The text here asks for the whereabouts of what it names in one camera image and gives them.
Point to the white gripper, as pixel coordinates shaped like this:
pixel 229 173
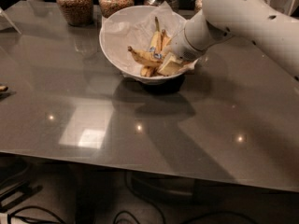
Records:
pixel 183 47

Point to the yellow banana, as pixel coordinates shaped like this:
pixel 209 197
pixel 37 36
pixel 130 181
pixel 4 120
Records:
pixel 146 58
pixel 155 47

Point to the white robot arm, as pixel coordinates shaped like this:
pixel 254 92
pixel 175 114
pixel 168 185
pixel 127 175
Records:
pixel 271 31

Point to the right orange-yellow banana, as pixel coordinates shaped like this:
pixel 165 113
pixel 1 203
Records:
pixel 164 44

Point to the white bowl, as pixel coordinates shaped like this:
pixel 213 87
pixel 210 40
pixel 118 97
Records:
pixel 116 50

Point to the banana at left edge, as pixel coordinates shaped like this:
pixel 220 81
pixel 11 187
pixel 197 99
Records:
pixel 3 88

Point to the white paper liner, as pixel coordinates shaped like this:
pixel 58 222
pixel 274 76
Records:
pixel 130 28

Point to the right glass jar of beans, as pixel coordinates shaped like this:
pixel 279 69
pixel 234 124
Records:
pixel 198 5

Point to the left glass jar of grains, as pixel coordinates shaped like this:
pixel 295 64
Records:
pixel 76 12

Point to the clear stand at left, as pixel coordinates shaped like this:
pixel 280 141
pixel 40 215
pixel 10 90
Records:
pixel 6 22

